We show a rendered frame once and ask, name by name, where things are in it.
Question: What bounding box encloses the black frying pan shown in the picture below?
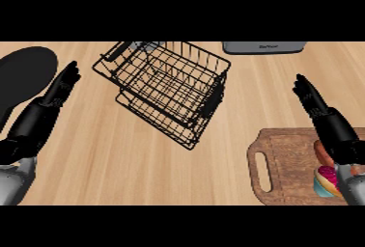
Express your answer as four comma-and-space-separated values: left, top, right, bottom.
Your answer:
0, 45, 61, 133

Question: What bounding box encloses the colourful frosted cupcake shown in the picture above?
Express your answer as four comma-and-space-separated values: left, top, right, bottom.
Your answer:
312, 165, 344, 199

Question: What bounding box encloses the brown wooden cutting board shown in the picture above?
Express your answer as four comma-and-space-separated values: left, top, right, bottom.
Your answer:
245, 126, 365, 206

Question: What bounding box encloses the black wire tiered basket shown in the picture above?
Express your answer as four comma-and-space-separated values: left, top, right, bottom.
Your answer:
92, 41, 233, 151

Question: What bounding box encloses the orange sweet potato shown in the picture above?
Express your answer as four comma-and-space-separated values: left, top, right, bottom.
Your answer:
312, 139, 365, 178

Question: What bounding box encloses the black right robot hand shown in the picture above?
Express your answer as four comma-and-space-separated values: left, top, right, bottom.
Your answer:
291, 73, 365, 166

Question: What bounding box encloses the grey appliance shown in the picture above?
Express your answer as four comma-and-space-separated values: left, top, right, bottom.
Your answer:
222, 41, 307, 55

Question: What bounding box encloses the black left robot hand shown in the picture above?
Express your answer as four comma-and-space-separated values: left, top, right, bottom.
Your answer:
0, 60, 83, 166

